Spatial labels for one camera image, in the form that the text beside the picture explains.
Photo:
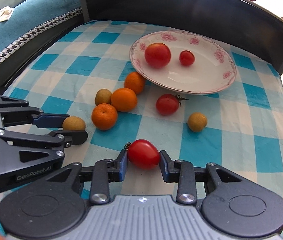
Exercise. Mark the dark wooden frame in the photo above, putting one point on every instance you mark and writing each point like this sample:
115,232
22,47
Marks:
181,7

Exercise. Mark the blue white checkered tablecloth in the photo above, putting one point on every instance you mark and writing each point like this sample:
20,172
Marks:
219,155

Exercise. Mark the small red tomato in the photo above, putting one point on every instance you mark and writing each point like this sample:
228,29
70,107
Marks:
187,58

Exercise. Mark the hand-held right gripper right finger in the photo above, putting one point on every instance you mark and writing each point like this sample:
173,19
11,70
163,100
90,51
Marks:
164,167

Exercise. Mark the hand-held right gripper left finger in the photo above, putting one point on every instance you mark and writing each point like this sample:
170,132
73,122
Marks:
122,166

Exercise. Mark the white floral rimmed plate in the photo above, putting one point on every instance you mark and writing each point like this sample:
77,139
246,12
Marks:
194,80

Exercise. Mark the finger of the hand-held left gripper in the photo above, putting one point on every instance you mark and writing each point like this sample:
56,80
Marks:
51,120
77,137

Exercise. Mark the red tomato with stem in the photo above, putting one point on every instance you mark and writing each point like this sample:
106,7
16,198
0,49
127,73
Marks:
167,104
144,154

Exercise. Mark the orange mandarin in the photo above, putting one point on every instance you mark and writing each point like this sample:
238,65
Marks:
135,82
104,117
124,99

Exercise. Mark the large red tomato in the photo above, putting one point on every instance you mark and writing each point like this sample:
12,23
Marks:
157,55

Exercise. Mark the blue sofa with houndstooth trim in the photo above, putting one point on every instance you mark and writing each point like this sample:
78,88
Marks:
31,17

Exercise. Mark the tan longan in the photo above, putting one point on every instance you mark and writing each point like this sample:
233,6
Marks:
74,123
102,96
197,122

